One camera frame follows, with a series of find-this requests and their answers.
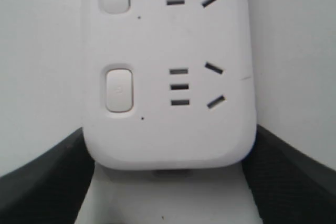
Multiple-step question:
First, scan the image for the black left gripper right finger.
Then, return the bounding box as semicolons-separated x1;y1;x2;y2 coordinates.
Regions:
242;125;335;223

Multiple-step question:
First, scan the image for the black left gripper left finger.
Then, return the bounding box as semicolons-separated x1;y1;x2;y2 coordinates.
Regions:
1;128;95;223

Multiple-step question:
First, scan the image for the white five-socket power strip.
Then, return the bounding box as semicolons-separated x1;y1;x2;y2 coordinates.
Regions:
81;0;257;171

